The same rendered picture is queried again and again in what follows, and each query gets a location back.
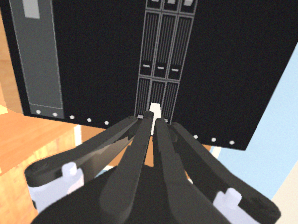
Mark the black server rack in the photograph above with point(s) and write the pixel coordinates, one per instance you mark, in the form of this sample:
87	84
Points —
79	62

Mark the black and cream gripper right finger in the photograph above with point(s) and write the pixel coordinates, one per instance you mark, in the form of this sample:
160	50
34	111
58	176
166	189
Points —
175	150

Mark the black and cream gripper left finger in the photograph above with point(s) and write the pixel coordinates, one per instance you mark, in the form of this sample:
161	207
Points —
55	176

